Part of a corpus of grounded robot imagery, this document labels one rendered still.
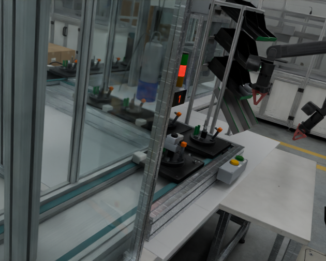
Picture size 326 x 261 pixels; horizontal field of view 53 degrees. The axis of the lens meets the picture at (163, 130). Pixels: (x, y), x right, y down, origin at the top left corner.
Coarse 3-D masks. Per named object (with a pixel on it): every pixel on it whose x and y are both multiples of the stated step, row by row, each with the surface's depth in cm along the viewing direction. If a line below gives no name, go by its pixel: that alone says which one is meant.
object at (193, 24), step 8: (192, 24) 255; (224, 24) 288; (192, 32) 257; (192, 40) 258; (200, 40) 261; (184, 48) 264; (192, 48) 260; (200, 48) 266; (208, 48) 278; (216, 48) 292; (200, 72) 282; (184, 80) 270; (192, 80) 274; (200, 80) 287; (208, 80) 302; (200, 88) 293; (208, 88) 308
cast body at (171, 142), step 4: (168, 136) 141; (172, 136) 140; (176, 136) 140; (168, 140) 141; (172, 140) 140; (176, 140) 140; (164, 144) 143; (168, 144) 142; (172, 144) 141; (176, 144) 141; (168, 148) 142; (172, 148) 141; (176, 148) 140; (180, 148) 143
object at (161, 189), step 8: (184, 152) 169; (192, 152) 171; (200, 160) 164; (208, 160) 158; (200, 168) 149; (160, 176) 142; (160, 184) 136; (168, 184) 131; (176, 184) 132; (160, 192) 125; (168, 192) 127
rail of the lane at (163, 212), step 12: (228, 156) 163; (204, 168) 147; (216, 168) 149; (192, 180) 135; (204, 180) 139; (216, 180) 155; (180, 192) 125; (192, 192) 132; (204, 192) 145; (156, 204) 115; (168, 204) 116; (180, 204) 124; (156, 216) 109; (168, 216) 118; (156, 228) 113
